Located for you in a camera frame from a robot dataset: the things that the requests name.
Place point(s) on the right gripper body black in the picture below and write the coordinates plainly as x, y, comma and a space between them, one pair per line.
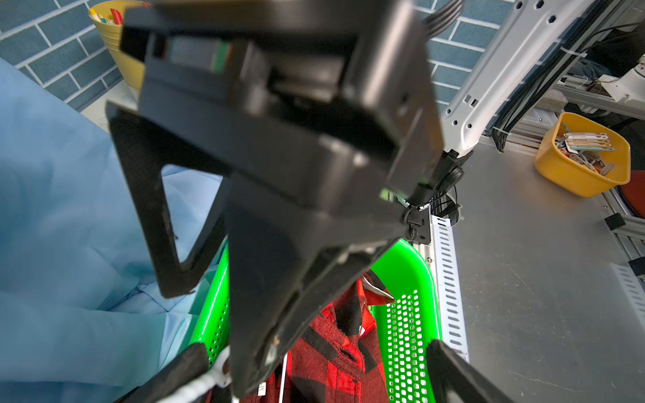
279, 91

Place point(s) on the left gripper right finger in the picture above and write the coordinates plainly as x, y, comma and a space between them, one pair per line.
449, 372

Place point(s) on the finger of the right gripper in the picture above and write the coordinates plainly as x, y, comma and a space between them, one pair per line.
288, 260
143, 149

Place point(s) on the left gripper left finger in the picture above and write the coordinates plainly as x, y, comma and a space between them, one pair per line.
187, 366

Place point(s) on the light blue shirt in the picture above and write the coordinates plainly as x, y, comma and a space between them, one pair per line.
82, 316

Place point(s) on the red black plaid shirt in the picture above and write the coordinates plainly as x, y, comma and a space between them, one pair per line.
338, 357

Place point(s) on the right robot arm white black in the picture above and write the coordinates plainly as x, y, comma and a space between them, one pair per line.
547, 319

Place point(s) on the green plastic basket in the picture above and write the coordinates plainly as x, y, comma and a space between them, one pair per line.
407, 325

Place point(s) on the yellow pen cup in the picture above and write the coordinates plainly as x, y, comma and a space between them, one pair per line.
108, 18

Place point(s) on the yellow parts bin outside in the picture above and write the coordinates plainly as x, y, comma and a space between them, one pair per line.
583, 156

